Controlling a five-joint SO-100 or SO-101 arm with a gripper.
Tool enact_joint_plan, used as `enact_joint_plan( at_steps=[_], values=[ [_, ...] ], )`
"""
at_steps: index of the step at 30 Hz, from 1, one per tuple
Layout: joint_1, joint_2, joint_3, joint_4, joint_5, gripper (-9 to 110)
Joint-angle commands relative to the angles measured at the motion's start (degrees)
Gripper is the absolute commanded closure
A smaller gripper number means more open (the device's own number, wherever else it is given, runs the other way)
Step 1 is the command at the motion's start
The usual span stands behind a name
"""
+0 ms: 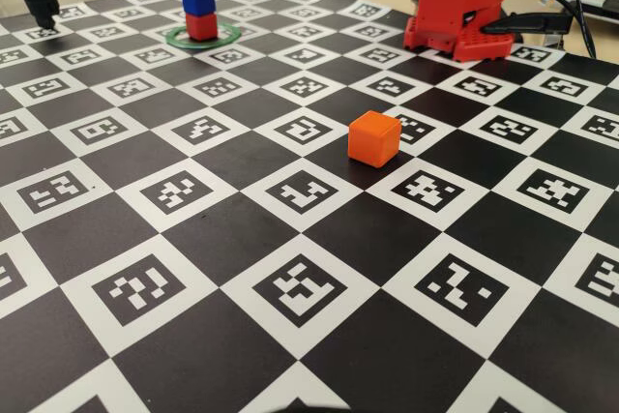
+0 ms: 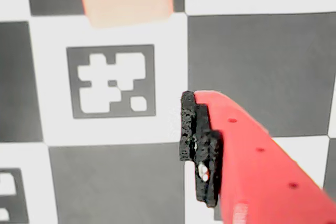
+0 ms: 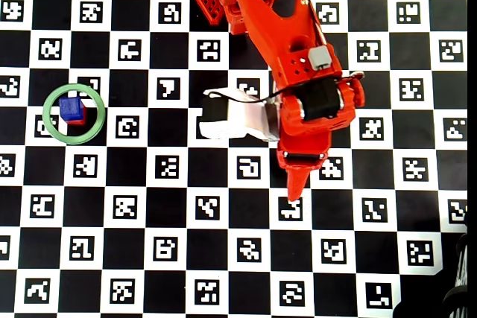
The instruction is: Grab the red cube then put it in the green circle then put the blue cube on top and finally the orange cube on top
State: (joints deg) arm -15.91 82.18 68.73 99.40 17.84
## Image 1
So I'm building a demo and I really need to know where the red cube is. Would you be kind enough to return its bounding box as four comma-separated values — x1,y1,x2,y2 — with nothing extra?
185,13,219,42

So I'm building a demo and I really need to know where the orange cube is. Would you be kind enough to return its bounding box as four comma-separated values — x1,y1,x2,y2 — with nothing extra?
347,110,402,168

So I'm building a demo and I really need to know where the black clamp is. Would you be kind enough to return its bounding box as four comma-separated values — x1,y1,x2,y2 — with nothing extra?
483,13,575,38

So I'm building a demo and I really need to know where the black white marker mat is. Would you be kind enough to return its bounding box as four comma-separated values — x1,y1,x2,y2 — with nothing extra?
0,0,619,413

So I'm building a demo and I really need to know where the green ring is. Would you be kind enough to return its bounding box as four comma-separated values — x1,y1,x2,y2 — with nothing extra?
163,23,242,50

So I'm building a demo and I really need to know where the black cable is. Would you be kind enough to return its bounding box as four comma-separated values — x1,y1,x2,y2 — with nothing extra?
515,0,597,59

